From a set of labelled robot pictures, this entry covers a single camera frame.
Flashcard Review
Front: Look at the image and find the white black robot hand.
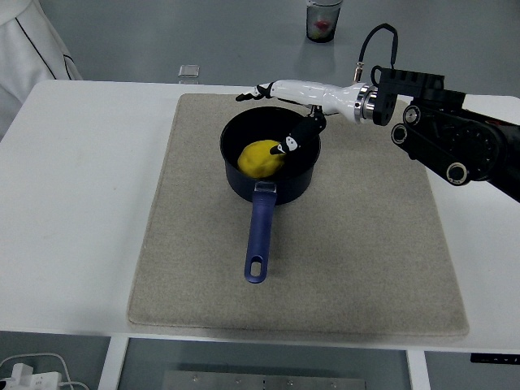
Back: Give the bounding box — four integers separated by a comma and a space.
235, 79, 363, 158

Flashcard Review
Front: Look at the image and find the yellow potato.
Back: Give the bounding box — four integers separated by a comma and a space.
236, 139, 286, 179

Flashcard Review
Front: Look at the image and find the dark transparent cup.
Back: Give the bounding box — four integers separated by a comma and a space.
305, 0, 345, 43

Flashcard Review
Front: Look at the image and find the small clear square block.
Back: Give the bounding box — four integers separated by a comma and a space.
177, 63, 202, 85

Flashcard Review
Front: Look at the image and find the beige fabric mat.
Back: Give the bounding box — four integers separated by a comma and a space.
126, 93, 470, 336

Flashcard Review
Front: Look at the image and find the grey metal plate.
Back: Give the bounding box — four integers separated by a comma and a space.
162, 370, 366, 390

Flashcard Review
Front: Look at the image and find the black table control panel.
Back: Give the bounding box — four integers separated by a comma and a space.
470, 353, 520, 364

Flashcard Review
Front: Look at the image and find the white power strip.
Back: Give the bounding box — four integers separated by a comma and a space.
0, 362, 63, 390

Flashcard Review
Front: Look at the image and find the blue pot with handle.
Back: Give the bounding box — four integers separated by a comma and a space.
219, 106, 323, 285

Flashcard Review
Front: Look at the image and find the white table frame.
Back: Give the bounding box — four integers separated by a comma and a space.
97, 335, 432, 390

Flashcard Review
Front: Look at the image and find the white power cable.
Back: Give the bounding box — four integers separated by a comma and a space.
0, 353, 89, 390

